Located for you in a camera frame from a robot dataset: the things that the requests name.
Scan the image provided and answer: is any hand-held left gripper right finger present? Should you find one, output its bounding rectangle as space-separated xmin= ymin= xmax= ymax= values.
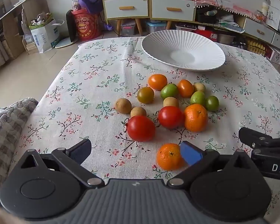
xmin=167 ymin=141 xmax=251 ymax=188

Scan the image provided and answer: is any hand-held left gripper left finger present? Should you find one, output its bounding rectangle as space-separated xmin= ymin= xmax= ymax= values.
xmin=21 ymin=139 xmax=105 ymax=189

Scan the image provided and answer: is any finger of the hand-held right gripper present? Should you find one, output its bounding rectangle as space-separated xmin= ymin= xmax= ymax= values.
xmin=238 ymin=127 xmax=280 ymax=149

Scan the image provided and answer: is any orange tangerine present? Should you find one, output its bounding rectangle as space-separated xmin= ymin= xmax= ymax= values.
xmin=184 ymin=104 xmax=209 ymax=132
xmin=156 ymin=143 xmax=185 ymax=171

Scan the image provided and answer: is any small green tomato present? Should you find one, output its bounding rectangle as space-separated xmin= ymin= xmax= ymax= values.
xmin=205 ymin=95 xmax=219 ymax=112

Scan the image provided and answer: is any light green jujube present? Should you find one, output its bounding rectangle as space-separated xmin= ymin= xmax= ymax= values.
xmin=160 ymin=83 xmax=179 ymax=100
xmin=190 ymin=91 xmax=206 ymax=106

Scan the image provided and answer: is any red tomato with stem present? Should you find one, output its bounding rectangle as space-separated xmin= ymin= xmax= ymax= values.
xmin=122 ymin=115 xmax=156 ymax=142

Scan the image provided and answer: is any tan longan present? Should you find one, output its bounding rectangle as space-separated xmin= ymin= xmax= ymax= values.
xmin=114 ymin=98 xmax=132 ymax=114
xmin=193 ymin=83 xmax=206 ymax=93
xmin=130 ymin=106 xmax=147 ymax=118

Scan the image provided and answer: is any small orange tomato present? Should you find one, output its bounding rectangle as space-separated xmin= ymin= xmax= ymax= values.
xmin=177 ymin=79 xmax=194 ymax=98

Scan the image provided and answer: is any dark green-brown tomato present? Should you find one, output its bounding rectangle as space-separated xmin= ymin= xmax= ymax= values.
xmin=137 ymin=86 xmax=155 ymax=104

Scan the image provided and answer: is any large orange tomato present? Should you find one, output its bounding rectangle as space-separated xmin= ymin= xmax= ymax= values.
xmin=148 ymin=74 xmax=168 ymax=91

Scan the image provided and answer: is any white ribbed plate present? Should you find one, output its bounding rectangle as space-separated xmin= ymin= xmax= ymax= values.
xmin=141 ymin=30 xmax=226 ymax=72

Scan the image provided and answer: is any white red small carton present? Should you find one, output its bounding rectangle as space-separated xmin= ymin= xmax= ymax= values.
xmin=265 ymin=47 xmax=280 ymax=64

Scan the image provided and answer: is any floral tablecloth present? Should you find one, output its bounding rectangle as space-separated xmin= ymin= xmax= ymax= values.
xmin=13 ymin=36 xmax=280 ymax=224

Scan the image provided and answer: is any yellow egg carton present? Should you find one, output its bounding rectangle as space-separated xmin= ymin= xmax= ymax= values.
xmin=246 ymin=40 xmax=267 ymax=56

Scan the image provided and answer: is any grey checked blanket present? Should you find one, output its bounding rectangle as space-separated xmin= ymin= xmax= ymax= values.
xmin=0 ymin=97 xmax=39 ymax=194

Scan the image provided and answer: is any long low wooden cabinet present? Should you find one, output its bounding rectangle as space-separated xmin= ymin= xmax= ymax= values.
xmin=194 ymin=5 xmax=280 ymax=54

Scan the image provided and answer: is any glass jar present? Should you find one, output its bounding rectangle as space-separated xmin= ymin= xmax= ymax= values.
xmin=254 ymin=10 xmax=266 ymax=21

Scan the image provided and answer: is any red flat box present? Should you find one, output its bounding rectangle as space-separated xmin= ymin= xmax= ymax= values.
xmin=194 ymin=29 xmax=218 ymax=42

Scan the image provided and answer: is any white paper bag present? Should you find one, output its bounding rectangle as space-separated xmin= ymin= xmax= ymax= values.
xmin=29 ymin=19 xmax=64 ymax=53

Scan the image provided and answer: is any red round bucket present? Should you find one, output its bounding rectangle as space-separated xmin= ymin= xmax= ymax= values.
xmin=71 ymin=9 xmax=102 ymax=42

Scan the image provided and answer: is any black panel on round stand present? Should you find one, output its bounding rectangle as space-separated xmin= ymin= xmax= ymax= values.
xmin=55 ymin=10 xmax=78 ymax=49

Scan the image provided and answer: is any black case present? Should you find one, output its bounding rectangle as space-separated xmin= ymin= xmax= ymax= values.
xmin=195 ymin=8 xmax=218 ymax=24

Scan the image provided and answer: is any blue-lid clear storage box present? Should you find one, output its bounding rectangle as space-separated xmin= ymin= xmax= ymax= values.
xmin=146 ymin=21 xmax=167 ymax=34

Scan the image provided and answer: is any small white plush toy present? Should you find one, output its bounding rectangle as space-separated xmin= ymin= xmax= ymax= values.
xmin=31 ymin=13 xmax=53 ymax=26

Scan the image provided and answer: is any pink cloth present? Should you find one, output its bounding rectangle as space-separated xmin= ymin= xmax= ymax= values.
xmin=177 ymin=0 xmax=259 ymax=19

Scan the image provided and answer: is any low wooden drawer cabinet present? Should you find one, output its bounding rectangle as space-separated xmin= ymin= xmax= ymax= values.
xmin=149 ymin=0 xmax=196 ymax=31

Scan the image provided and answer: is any wooden wall shelf unit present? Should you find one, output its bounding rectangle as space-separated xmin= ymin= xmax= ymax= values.
xmin=0 ymin=0 xmax=49 ymax=60

